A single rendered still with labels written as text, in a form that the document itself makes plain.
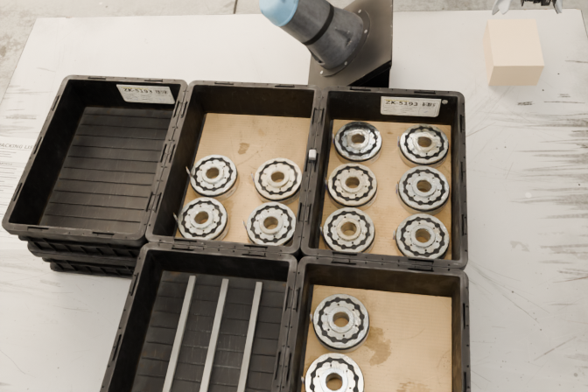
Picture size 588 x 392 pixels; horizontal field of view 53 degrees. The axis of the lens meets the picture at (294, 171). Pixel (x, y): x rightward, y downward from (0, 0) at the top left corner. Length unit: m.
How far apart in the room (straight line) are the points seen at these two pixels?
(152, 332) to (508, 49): 1.08
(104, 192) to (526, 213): 0.94
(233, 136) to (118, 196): 0.29
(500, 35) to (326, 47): 0.47
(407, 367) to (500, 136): 0.66
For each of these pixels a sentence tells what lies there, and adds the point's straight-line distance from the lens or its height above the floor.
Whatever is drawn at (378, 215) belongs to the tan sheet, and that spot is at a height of 0.83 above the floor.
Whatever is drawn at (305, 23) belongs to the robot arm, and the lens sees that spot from 1.41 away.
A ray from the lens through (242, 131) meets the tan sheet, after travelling 1.38.
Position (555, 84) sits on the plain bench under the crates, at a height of 0.70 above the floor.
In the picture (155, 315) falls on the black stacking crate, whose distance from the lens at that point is 1.22.
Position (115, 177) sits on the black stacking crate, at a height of 0.83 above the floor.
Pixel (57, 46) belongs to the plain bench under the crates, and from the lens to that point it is 1.93.
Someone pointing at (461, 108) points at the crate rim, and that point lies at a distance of 1.28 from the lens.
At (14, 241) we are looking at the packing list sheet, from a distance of 1.58.
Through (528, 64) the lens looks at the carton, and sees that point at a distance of 1.60.
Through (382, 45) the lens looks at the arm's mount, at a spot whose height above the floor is 0.93.
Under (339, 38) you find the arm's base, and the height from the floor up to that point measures 0.89.
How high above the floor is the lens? 1.93
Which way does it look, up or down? 58 degrees down
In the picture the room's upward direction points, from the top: 10 degrees counter-clockwise
